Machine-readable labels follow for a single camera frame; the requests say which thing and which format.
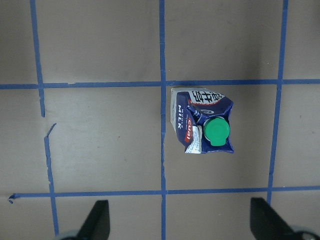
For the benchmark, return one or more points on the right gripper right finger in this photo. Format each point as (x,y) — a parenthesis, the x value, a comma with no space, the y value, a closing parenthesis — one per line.
(266,224)

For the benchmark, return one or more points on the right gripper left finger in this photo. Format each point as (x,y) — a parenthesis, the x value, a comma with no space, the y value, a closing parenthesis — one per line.
(97,224)

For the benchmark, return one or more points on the blue white milk carton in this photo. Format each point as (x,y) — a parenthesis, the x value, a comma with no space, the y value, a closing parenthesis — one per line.
(201,120)

